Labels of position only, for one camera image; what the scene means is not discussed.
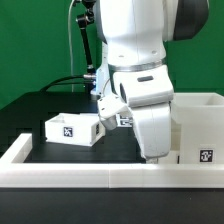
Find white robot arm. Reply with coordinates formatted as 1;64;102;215
96;0;209;160

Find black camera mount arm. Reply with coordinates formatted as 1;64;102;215
75;0;96;77

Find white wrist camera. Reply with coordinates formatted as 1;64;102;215
113;65;174;108

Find black cable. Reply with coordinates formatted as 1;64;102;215
39;75;98;93

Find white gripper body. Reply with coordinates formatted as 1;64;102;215
130;103;171;160

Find white drawer cabinet frame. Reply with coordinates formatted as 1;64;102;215
156;92;224;165

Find rear white drawer box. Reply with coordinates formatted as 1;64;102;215
45;113;105;146

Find white cable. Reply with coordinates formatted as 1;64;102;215
67;0;76;93

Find white fiducial marker sheet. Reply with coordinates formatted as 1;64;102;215
79;112;134;128

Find white workspace border frame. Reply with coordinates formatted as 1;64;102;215
0;133;224;188

